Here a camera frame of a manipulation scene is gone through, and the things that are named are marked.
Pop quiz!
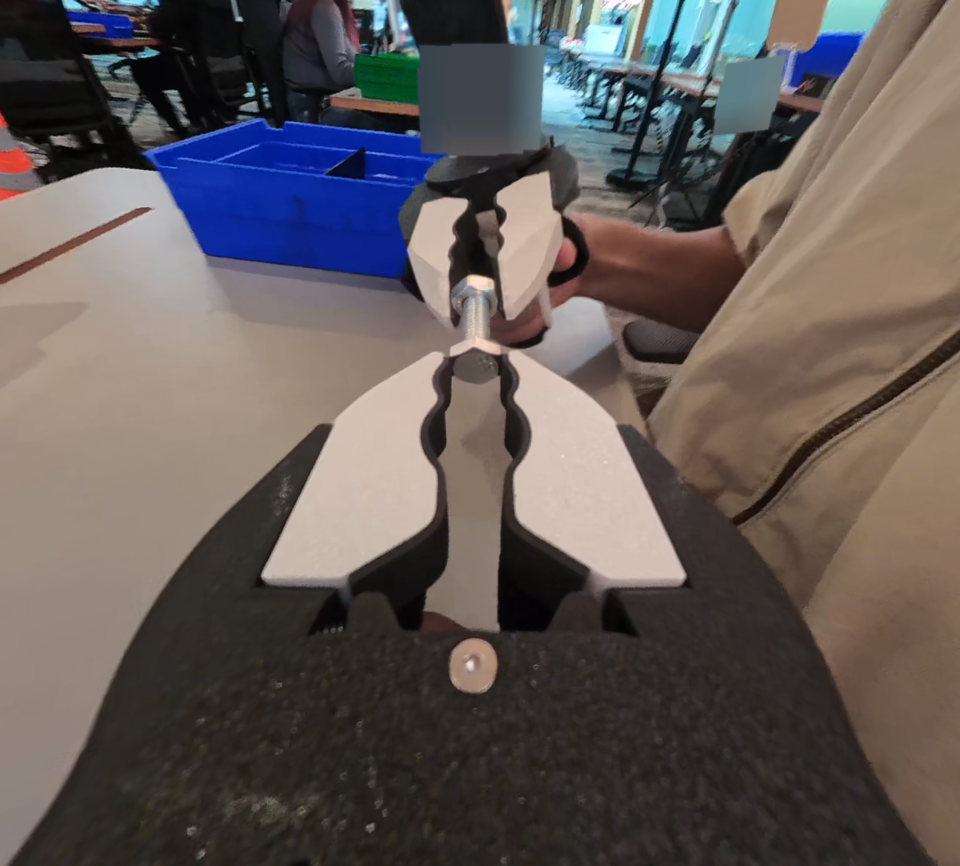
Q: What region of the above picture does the black chair armrest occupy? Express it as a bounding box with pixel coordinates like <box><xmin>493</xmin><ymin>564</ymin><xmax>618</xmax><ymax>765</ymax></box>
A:
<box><xmin>622</xmin><ymin>320</ymin><xmax>699</xmax><ymax>365</ymax></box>

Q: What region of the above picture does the black office chair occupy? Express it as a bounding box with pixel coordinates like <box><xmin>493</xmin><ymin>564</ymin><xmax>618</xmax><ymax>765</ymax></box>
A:
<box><xmin>202</xmin><ymin>0</ymin><xmax>290</xmax><ymax>125</ymax></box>
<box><xmin>0</xmin><ymin>0</ymin><xmax>144</xmax><ymax>162</ymax></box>

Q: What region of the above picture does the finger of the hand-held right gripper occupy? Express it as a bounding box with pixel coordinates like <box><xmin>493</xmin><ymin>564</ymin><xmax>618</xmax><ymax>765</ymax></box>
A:
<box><xmin>495</xmin><ymin>172</ymin><xmax>565</xmax><ymax>320</ymax></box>
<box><xmin>408</xmin><ymin>196</ymin><xmax>470</xmax><ymax>327</ymax></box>

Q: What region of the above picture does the person's right hand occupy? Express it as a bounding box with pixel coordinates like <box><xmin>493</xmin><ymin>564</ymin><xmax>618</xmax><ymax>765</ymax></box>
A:
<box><xmin>498</xmin><ymin>213</ymin><xmax>625</xmax><ymax>351</ymax></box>

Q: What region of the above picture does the black pole stand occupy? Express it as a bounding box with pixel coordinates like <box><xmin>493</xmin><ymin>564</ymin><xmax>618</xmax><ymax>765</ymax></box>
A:
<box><xmin>606</xmin><ymin>0</ymin><xmax>714</xmax><ymax>188</ymax></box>

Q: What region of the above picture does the green plastic bin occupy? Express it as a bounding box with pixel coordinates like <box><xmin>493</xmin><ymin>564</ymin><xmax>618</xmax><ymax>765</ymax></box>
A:
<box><xmin>352</xmin><ymin>52</ymin><xmax>421</xmax><ymax>98</ymax></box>

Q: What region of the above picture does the wooden top work table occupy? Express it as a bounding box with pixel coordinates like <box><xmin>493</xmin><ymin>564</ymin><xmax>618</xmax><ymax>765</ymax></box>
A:
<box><xmin>637</xmin><ymin>59</ymin><xmax>826</xmax><ymax>155</ymax></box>
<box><xmin>330</xmin><ymin>93</ymin><xmax>421</xmax><ymax>119</ymax></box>

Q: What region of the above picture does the orange traffic cone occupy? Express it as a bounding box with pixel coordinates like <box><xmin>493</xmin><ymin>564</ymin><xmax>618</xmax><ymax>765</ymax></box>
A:
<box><xmin>0</xmin><ymin>112</ymin><xmax>46</xmax><ymax>203</ymax></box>

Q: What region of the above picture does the silver hex bolt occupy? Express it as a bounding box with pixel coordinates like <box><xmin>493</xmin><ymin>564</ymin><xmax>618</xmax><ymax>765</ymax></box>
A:
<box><xmin>448</xmin><ymin>303</ymin><xmax>507</xmax><ymax>385</ymax></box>

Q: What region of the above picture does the blue divided plastic bin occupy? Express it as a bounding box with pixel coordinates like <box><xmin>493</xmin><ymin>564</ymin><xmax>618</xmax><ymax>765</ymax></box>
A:
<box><xmin>142</xmin><ymin>119</ymin><xmax>447</xmax><ymax>280</ymax></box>

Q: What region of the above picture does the person's right forearm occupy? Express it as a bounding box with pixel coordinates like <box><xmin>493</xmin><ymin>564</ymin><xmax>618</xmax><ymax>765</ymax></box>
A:
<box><xmin>621</xmin><ymin>217</ymin><xmax>744</xmax><ymax>333</ymax></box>

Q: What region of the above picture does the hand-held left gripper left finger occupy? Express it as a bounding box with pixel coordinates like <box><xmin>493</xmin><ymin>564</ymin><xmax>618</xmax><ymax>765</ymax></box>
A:
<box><xmin>260</xmin><ymin>352</ymin><xmax>450</xmax><ymax>629</ymax></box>

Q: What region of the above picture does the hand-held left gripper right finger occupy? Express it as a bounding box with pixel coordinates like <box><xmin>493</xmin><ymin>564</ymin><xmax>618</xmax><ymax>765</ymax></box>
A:
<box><xmin>501</xmin><ymin>350</ymin><xmax>689</xmax><ymax>629</ymax></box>

